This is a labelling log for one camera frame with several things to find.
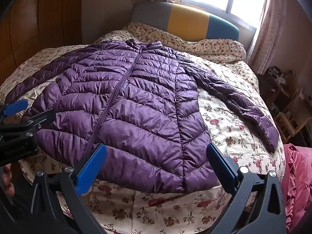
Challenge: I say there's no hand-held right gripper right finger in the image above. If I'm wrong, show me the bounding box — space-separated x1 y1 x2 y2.
206 143 287 234

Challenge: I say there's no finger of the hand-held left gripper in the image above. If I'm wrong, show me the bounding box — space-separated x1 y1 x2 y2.
0 108 57 140
0 99 29 121

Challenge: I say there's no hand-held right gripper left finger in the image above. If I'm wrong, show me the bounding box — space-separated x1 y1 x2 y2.
30 143 108 234

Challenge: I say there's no purple puffer jacket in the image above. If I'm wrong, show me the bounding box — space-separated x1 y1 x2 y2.
5 39 280 194

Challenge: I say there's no person's left hand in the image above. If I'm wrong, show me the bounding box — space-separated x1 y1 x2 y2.
0 163 15 197

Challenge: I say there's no large-flowered cream quilt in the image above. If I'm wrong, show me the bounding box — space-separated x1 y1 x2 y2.
0 51 287 234

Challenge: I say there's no pink ruffled cloth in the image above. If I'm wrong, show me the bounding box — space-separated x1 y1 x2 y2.
280 143 312 230

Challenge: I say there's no wooden chair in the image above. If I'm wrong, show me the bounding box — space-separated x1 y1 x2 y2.
274 78 311 140

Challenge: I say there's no wooden wardrobe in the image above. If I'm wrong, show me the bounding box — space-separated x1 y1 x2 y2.
0 0 85 86

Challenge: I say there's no cluttered dark side table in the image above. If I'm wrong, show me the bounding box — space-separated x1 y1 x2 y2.
258 65 296 108

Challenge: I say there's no small-flowered bed cover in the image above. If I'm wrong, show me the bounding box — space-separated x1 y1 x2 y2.
0 21 247 103

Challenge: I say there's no long pink patterned curtain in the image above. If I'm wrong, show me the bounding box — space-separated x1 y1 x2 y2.
246 0 301 75

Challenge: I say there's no grey yellow teal headboard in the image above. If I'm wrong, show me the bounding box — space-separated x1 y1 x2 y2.
132 1 241 42

